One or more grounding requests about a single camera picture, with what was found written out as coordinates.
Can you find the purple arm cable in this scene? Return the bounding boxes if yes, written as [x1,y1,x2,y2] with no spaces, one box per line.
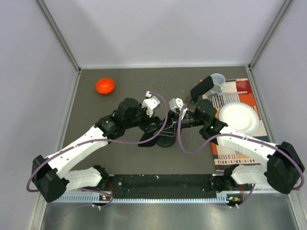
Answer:
[25,91,168,209]
[177,104,305,208]

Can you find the grey metal phone stand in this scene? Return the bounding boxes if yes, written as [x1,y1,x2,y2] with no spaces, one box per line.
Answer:
[184,96,202,110]

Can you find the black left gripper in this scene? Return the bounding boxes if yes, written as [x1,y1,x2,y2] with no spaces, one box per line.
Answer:
[125,103,155,132]

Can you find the grey slotted cable duct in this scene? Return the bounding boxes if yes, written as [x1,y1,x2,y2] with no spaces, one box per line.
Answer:
[53,193,242,204]

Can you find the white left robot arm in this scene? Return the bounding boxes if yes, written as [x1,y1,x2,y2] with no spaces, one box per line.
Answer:
[29,96,160,202]

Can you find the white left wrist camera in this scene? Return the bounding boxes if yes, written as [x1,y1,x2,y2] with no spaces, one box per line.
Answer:
[142,96,160,117]

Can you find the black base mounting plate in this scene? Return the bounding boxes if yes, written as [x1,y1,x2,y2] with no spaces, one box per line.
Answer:
[81,173,254,199]

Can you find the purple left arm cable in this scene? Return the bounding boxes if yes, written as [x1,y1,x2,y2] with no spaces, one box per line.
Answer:
[25,91,168,209]

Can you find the colourful patchwork placemat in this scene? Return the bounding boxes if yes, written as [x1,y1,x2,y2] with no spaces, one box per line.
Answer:
[202,79,268,171]

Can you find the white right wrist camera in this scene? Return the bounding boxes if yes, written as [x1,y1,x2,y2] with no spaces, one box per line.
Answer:
[169,98,184,114]

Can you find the black smartphone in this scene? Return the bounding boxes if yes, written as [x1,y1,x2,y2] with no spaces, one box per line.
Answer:
[138,125,170,147]
[190,76,214,101]

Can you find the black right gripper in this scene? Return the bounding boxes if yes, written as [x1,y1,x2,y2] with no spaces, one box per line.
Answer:
[153,110,206,136]

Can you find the black camera stand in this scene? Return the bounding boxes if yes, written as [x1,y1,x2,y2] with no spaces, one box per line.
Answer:
[157,136,176,148]

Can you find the white plate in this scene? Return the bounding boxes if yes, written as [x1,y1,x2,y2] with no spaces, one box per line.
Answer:
[219,102,260,135]

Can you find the pink handled spoon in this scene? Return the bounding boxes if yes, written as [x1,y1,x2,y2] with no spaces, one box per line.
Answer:
[221,91,248,95]

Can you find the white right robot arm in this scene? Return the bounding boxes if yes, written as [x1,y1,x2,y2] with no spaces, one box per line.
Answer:
[169,98,305,194]

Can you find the light blue ceramic cup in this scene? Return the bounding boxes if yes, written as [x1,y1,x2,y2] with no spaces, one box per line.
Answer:
[207,73,225,95]

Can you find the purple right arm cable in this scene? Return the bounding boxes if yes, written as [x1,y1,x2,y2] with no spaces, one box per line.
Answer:
[177,104,305,208]

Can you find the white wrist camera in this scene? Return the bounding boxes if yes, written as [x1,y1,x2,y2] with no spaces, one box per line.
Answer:
[142,96,160,117]
[169,98,184,114]

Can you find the orange bowl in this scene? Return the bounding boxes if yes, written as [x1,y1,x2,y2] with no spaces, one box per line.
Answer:
[95,78,115,95]

